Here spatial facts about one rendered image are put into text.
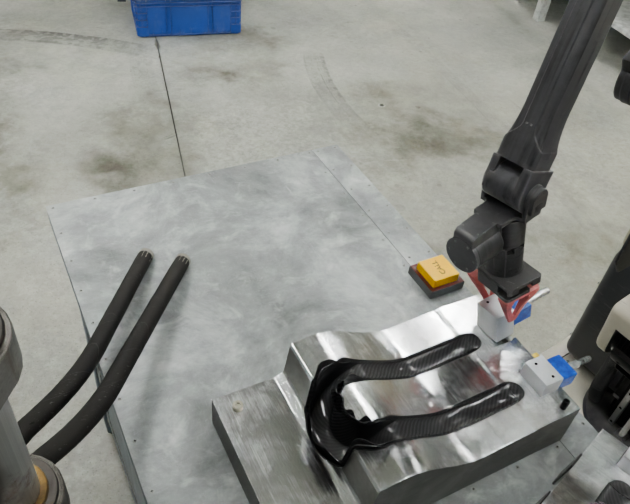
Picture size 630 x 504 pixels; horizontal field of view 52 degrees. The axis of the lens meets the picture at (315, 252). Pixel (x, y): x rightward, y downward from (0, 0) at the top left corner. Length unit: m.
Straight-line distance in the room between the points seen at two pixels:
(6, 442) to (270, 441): 0.43
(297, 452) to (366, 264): 0.49
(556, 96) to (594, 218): 2.22
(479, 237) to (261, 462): 0.44
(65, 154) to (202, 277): 1.87
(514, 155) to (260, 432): 0.53
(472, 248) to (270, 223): 0.58
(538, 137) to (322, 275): 0.55
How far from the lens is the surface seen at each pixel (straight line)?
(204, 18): 4.03
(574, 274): 2.77
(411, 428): 0.97
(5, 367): 0.56
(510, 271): 1.03
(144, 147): 3.07
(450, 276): 1.30
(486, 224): 0.94
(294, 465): 0.97
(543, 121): 0.91
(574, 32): 0.91
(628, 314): 1.44
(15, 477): 0.70
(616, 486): 1.10
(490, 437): 1.02
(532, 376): 1.09
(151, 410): 1.09
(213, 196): 1.46
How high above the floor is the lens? 1.70
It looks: 42 degrees down
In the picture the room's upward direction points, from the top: 7 degrees clockwise
